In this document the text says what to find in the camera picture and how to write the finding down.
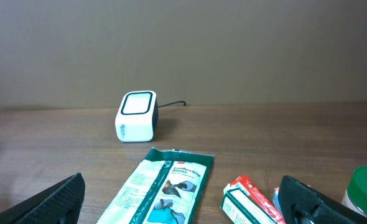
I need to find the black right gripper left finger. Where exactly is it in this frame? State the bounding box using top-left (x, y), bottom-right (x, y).
top-left (0, 172), bottom-right (85, 224)

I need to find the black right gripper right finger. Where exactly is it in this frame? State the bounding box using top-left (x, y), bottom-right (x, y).
top-left (278, 175), bottom-right (367, 224)

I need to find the red sachet stick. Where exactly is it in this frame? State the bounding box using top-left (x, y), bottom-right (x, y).
top-left (230, 175), bottom-right (286, 224)

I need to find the green lid jar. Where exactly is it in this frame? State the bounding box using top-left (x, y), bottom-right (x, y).
top-left (341, 166), bottom-right (367, 217)

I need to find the green glove packet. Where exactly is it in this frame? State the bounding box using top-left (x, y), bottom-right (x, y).
top-left (97, 148), bottom-right (214, 224)

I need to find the white barcode scanner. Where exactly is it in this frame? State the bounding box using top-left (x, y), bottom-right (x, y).
top-left (114, 90), bottom-right (159, 142)

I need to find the black scanner cable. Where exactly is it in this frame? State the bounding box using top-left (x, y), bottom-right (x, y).
top-left (157, 100), bottom-right (187, 109)

